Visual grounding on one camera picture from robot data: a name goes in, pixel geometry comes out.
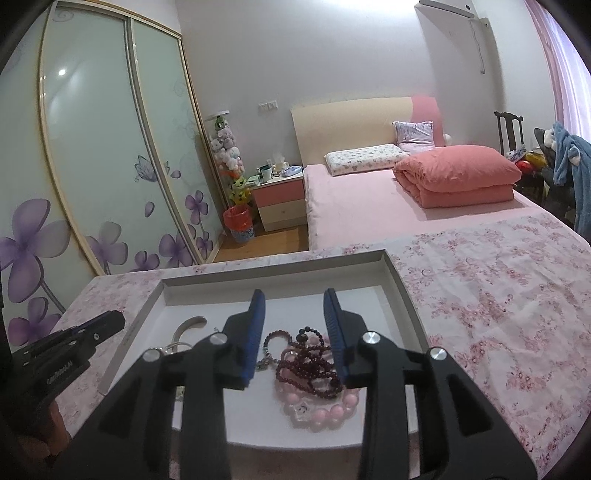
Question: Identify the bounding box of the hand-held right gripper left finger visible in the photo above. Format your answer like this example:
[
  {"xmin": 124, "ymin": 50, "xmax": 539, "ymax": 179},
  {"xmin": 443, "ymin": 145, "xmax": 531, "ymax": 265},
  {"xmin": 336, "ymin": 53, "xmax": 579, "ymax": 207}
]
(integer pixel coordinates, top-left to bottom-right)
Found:
[{"xmin": 81, "ymin": 288, "xmax": 267, "ymax": 480}]

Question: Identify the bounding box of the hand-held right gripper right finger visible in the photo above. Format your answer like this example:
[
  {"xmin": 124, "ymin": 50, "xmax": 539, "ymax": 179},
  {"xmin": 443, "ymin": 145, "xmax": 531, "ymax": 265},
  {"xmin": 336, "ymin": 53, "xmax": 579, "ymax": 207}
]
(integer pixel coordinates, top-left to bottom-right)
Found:
[{"xmin": 322, "ymin": 287, "xmax": 541, "ymax": 480}]

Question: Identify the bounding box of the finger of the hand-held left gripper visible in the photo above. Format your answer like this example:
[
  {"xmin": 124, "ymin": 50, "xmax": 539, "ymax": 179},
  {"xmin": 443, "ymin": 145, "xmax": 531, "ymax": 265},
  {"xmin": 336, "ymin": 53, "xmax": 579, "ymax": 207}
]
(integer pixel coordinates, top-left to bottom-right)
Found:
[{"xmin": 13, "ymin": 310, "xmax": 126, "ymax": 370}]

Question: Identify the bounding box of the dark brown bead bracelet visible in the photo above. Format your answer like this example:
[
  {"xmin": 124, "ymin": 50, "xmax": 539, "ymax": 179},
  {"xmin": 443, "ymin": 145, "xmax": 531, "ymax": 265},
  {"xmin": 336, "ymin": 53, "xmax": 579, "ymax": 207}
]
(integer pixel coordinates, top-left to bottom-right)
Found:
[{"xmin": 262, "ymin": 329, "xmax": 291, "ymax": 365}]

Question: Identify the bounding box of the grey cardboard tray box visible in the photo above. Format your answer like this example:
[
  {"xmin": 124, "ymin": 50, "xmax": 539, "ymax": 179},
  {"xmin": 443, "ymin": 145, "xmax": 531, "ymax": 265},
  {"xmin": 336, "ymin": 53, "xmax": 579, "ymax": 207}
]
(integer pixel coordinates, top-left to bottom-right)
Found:
[{"xmin": 98, "ymin": 249, "xmax": 432, "ymax": 450}]

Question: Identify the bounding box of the dark red bead necklace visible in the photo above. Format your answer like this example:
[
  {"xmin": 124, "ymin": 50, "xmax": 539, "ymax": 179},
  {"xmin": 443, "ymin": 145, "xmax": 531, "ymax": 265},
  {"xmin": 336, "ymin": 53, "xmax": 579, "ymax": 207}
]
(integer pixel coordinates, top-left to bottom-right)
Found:
[{"xmin": 274, "ymin": 327, "xmax": 345, "ymax": 400}]

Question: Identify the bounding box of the silver cuff bracelet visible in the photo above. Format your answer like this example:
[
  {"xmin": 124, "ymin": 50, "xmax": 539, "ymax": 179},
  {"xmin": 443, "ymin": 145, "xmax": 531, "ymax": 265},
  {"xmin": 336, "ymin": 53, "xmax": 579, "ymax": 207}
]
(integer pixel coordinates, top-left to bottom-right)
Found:
[{"xmin": 173, "ymin": 315, "xmax": 208, "ymax": 342}]

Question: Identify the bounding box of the thin silver bangle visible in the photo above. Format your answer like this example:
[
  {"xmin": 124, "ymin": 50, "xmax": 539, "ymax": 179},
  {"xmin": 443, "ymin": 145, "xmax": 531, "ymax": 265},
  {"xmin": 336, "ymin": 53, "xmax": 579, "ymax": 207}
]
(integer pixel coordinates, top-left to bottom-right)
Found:
[{"xmin": 159, "ymin": 340, "xmax": 195, "ymax": 356}]

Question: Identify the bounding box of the pink bead bracelet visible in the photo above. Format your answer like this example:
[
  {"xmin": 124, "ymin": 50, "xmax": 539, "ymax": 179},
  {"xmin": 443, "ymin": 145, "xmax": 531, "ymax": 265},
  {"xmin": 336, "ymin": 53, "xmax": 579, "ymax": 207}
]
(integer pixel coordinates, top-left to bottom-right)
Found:
[{"xmin": 277, "ymin": 335, "xmax": 361, "ymax": 432}]

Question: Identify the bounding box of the person's left hand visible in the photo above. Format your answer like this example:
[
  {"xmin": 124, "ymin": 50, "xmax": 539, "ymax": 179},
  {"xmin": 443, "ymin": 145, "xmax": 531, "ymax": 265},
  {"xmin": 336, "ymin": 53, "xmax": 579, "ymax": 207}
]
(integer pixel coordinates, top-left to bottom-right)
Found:
[{"xmin": 28, "ymin": 397, "xmax": 75, "ymax": 462}]

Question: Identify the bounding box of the red waste bin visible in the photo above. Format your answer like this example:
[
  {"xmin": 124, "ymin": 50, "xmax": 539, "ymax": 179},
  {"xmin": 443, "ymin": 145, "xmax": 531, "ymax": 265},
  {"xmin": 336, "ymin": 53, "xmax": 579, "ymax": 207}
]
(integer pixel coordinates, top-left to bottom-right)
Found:
[{"xmin": 223, "ymin": 205, "xmax": 254, "ymax": 241}]

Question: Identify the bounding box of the pink bed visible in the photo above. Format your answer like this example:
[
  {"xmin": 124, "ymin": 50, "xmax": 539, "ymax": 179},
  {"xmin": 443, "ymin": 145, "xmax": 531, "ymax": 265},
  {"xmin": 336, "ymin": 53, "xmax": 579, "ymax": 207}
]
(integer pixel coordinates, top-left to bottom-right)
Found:
[{"xmin": 302, "ymin": 164, "xmax": 555, "ymax": 252}]

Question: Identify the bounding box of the pink and cream nightstand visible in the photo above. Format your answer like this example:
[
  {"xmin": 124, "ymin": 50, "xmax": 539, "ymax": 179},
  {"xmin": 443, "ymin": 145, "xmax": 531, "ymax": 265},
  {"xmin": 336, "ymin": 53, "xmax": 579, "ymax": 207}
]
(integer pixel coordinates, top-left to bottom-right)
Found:
[{"xmin": 249, "ymin": 168, "xmax": 306, "ymax": 232}]

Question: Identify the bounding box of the pink floral tablecloth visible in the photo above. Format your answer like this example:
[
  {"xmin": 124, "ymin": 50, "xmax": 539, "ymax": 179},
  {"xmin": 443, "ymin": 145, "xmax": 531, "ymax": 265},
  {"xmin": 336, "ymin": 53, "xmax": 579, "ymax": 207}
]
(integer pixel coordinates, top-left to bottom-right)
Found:
[{"xmin": 46, "ymin": 215, "xmax": 591, "ymax": 480}]

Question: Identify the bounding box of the white patterned pillow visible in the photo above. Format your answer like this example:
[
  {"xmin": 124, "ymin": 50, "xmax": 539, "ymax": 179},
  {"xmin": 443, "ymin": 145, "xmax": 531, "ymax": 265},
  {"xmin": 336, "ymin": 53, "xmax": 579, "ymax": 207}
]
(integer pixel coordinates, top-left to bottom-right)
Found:
[{"xmin": 323, "ymin": 143, "xmax": 409, "ymax": 177}]

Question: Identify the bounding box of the hanging plush toy stack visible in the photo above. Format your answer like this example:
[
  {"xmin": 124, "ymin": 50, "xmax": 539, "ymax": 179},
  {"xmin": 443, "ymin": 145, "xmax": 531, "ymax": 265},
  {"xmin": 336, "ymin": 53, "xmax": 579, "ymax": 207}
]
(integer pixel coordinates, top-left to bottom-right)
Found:
[{"xmin": 205, "ymin": 110, "xmax": 252, "ymax": 206}]

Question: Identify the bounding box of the floral sliding door wardrobe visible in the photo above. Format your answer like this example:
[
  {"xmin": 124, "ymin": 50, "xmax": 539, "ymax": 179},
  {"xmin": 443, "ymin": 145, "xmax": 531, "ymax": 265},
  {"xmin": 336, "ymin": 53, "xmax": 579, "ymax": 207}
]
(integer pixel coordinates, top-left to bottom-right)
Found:
[{"xmin": 0, "ymin": 0, "xmax": 222, "ymax": 337}]

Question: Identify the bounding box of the folded pink quilt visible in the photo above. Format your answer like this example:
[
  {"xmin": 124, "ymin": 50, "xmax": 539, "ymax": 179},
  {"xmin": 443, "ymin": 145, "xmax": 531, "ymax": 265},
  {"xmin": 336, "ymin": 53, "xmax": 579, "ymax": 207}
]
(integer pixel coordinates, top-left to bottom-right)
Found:
[{"xmin": 392, "ymin": 144, "xmax": 517, "ymax": 209}]

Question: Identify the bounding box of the cream and pink headboard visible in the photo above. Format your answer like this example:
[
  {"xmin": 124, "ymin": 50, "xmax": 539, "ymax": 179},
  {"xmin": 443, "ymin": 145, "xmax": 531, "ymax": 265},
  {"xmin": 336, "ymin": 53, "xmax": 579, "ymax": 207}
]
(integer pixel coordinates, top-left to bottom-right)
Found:
[{"xmin": 291, "ymin": 95, "xmax": 441, "ymax": 167}]

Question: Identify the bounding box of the lilac pillow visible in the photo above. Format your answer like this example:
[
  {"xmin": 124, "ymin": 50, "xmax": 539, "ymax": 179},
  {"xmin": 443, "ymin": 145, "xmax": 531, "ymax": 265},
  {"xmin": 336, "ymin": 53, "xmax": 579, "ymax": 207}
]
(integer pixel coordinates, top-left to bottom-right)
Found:
[{"xmin": 392, "ymin": 121, "xmax": 437, "ymax": 154}]

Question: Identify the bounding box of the dark wooden chair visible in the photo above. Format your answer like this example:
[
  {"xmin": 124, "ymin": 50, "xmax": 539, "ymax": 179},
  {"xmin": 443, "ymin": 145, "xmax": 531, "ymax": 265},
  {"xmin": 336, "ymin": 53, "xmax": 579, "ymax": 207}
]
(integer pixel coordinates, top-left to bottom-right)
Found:
[{"xmin": 494, "ymin": 110, "xmax": 525, "ymax": 155}]

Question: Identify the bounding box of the black chair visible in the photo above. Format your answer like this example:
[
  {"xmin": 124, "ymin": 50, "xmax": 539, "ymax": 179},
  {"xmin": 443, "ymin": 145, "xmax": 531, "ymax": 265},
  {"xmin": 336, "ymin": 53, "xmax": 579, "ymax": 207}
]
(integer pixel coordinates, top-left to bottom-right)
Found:
[{"xmin": 515, "ymin": 127, "xmax": 578, "ymax": 222}]

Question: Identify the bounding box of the colourful toy pile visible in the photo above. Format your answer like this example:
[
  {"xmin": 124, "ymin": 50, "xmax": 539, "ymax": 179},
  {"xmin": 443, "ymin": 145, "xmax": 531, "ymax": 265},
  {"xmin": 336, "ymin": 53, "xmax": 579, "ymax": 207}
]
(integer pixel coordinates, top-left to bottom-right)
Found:
[{"xmin": 508, "ymin": 147, "xmax": 552, "ymax": 174}]

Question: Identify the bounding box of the blue fleece robe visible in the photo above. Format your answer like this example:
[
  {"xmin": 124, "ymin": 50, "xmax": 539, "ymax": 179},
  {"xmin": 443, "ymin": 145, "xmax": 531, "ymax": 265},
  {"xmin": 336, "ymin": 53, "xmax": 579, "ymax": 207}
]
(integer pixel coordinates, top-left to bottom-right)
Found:
[{"xmin": 551, "ymin": 121, "xmax": 591, "ymax": 241}]

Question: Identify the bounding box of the white air conditioner pipe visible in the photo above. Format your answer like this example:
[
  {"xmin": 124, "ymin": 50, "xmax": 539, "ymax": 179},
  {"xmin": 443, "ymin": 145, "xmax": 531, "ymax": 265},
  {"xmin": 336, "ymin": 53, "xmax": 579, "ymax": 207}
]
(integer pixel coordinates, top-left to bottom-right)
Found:
[{"xmin": 468, "ymin": 16, "xmax": 489, "ymax": 75}]

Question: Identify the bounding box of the white air conditioner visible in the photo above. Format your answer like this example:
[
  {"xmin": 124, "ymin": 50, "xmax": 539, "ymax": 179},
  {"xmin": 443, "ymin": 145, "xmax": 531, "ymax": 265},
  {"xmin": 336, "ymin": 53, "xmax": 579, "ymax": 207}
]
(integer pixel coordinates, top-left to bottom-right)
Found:
[{"xmin": 413, "ymin": 0, "xmax": 476, "ymax": 19}]

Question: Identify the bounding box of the pink curtain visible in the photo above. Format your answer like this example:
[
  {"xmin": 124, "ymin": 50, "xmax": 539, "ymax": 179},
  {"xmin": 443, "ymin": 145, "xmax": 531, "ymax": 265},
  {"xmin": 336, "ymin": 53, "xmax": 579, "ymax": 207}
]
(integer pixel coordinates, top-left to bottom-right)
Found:
[{"xmin": 524, "ymin": 0, "xmax": 591, "ymax": 139}]

